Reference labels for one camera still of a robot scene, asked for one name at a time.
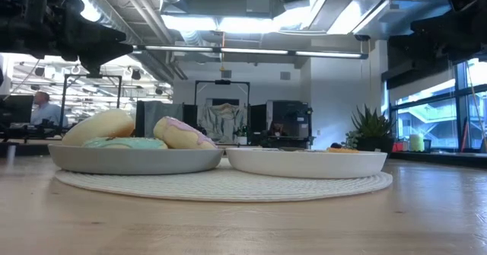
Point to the red container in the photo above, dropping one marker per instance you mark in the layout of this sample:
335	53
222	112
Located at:
399	147

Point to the yellow-green container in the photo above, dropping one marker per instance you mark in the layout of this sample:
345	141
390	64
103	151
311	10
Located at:
416	142

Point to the round white woven placemat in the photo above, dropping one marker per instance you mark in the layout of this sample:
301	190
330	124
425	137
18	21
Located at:
228	188

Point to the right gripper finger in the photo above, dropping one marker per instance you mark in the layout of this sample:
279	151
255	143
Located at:
422	47

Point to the large green frosted donut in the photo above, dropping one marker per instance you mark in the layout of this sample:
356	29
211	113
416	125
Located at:
125	144

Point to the white round plate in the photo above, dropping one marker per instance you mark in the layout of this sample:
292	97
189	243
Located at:
304	164

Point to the large pink frosted donut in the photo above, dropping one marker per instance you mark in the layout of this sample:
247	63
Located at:
182	135

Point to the pale cloth pile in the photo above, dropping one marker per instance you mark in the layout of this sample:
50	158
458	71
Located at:
224	120

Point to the black equipment cabinet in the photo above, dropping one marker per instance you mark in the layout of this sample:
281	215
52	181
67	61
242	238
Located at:
291	118

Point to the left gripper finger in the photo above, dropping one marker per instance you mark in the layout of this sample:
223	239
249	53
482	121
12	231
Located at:
106	47

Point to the green succulent potted plant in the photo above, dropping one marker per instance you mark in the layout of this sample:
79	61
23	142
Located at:
371	131

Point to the grey partition panel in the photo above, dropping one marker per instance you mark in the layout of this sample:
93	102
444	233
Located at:
152	112

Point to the person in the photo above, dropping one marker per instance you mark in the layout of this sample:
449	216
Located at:
47	112

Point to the large white glazed donut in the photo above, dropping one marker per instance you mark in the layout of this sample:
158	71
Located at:
99	127

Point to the black computer monitor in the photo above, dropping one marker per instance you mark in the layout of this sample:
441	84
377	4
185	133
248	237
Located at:
17	109

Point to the black gantry frame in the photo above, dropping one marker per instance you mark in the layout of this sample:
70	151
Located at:
222	82
91	77

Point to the grey round plate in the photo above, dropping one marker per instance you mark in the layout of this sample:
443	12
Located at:
137	161

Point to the black frame clamp knob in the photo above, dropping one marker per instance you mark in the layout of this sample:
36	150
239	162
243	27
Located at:
336	145

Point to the long linear ceiling light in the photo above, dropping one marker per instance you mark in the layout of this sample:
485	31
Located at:
251	51

